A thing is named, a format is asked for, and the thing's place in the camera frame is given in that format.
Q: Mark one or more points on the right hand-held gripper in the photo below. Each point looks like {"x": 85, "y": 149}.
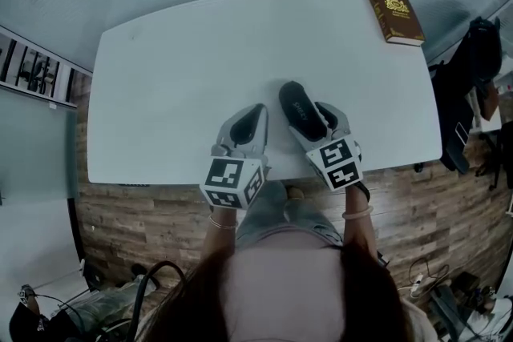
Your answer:
{"x": 340, "y": 160}

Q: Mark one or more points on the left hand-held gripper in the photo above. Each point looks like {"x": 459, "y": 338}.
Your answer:
{"x": 228, "y": 176}

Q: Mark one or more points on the black zippered case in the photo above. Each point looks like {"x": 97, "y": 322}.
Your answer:
{"x": 298, "y": 104}

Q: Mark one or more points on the person's right forearm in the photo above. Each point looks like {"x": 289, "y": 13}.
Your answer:
{"x": 358, "y": 236}

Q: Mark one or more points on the person's left forearm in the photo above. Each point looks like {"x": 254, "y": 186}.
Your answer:
{"x": 220, "y": 240}

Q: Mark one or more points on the person's shoe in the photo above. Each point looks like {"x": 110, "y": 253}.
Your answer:
{"x": 296, "y": 193}

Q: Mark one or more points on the person's grey jeans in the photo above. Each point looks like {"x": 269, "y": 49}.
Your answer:
{"x": 264, "y": 212}

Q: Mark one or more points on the pale pink bangle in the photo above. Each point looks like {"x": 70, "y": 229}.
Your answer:
{"x": 356, "y": 214}

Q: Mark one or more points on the thin gold bangle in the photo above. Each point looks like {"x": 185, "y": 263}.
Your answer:
{"x": 222, "y": 227}

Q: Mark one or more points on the desk control panel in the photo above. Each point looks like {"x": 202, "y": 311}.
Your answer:
{"x": 134, "y": 185}

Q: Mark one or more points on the black office chair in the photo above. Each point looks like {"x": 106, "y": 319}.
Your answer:
{"x": 453, "y": 104}

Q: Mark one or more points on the brown hardcover book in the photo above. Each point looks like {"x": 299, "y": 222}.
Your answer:
{"x": 394, "y": 12}

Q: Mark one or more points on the smartphone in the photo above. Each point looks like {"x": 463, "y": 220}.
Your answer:
{"x": 461, "y": 133}

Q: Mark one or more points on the person's light shirt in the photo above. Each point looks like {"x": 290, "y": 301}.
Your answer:
{"x": 288, "y": 284}

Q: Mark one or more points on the brown bag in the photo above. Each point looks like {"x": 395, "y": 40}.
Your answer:
{"x": 491, "y": 104}

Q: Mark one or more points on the white power strip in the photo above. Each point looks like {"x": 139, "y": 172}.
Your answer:
{"x": 417, "y": 284}

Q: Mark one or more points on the black swivel chair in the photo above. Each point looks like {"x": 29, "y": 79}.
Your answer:
{"x": 503, "y": 160}

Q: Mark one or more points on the white side table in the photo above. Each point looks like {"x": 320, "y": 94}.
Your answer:
{"x": 506, "y": 92}

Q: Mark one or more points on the black metal railing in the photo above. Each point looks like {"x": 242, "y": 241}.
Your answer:
{"x": 40, "y": 72}

